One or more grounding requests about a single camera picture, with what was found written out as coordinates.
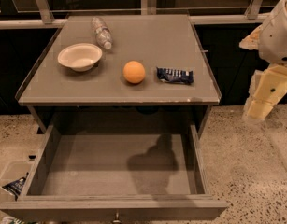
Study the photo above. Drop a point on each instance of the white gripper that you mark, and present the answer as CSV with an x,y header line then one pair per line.
x,y
276,39

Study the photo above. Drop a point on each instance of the orange fruit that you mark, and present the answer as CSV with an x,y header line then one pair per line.
x,y
134,72

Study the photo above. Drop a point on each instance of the open grey top drawer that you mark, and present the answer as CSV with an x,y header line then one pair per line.
x,y
155,174

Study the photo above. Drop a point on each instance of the metal drawer knob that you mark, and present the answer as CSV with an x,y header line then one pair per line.
x,y
116,219

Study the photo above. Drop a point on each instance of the dark blue snack packet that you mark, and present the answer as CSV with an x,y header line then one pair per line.
x,y
170,75

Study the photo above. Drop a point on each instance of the grey cabinet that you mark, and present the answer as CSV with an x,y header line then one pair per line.
x,y
165,41

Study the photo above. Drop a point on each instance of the clear plastic water bottle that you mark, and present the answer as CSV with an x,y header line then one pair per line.
x,y
102,33

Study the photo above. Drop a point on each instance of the white paper bowl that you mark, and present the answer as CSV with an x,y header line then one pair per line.
x,y
80,57

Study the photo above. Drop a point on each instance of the metal railing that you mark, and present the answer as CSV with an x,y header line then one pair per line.
x,y
33,14

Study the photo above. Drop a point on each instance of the blue packet in bin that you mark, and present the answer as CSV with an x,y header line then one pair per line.
x,y
15,187

